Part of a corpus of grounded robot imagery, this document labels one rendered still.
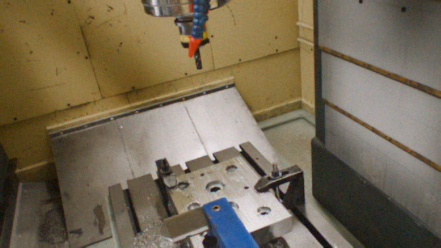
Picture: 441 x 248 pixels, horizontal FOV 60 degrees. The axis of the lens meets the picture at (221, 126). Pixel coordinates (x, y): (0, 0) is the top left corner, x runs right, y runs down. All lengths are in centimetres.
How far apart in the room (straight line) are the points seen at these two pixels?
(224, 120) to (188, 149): 23
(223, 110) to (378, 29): 103
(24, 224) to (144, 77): 77
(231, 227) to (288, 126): 156
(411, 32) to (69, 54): 130
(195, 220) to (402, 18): 58
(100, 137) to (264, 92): 86
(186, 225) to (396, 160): 62
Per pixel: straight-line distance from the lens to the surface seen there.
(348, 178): 128
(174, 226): 58
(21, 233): 166
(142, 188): 123
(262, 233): 89
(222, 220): 56
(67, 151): 178
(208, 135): 172
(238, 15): 186
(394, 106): 97
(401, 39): 90
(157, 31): 175
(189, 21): 68
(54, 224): 164
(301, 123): 209
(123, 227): 111
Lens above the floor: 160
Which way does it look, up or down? 28 degrees down
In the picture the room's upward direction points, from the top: 9 degrees counter-clockwise
